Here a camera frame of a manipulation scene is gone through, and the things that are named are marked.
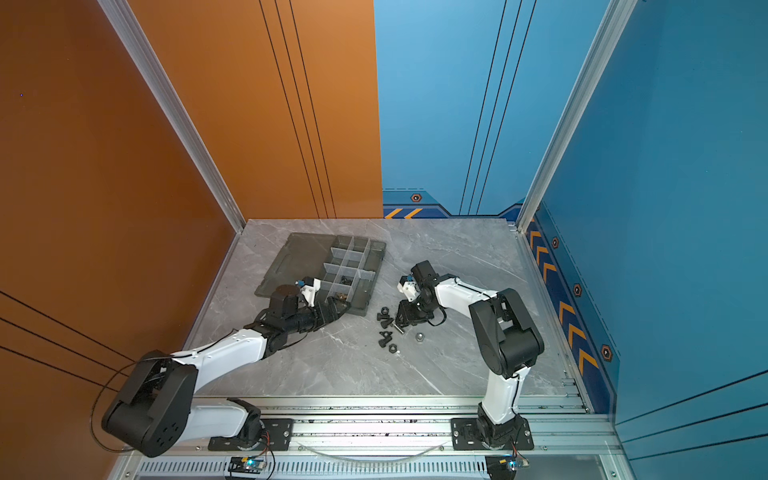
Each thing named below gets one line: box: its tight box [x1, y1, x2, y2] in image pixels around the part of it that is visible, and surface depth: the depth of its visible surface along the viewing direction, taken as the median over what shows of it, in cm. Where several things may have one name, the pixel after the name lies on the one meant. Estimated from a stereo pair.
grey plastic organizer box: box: [254, 232, 386, 316], surface depth 108 cm
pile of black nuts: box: [377, 307, 398, 354], surface depth 93 cm
